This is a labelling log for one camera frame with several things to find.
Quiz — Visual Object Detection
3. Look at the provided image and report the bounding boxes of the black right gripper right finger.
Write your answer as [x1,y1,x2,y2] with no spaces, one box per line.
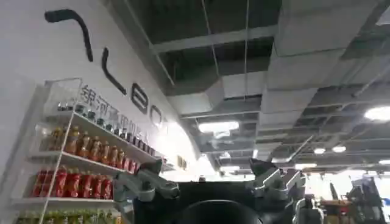
[246,157,307,202]

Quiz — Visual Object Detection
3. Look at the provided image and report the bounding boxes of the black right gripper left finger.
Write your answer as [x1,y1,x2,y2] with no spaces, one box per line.
[113,159,181,203]

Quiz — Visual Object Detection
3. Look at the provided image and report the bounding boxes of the rectangular ceiling light panel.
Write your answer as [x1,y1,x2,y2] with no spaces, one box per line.
[197,121,240,135]

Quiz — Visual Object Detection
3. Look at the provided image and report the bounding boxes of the white shelf with bottled goods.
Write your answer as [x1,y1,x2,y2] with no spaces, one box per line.
[9,77,176,224]

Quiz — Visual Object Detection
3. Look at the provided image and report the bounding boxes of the dark equipment rack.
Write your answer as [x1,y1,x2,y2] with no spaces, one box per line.
[346,176,386,224]

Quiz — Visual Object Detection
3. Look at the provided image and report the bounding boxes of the large round ceiling light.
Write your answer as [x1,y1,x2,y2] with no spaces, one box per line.
[364,106,390,122]

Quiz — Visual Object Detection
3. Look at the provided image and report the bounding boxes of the white ventilation duct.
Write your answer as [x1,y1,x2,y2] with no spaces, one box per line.
[166,70,266,116]

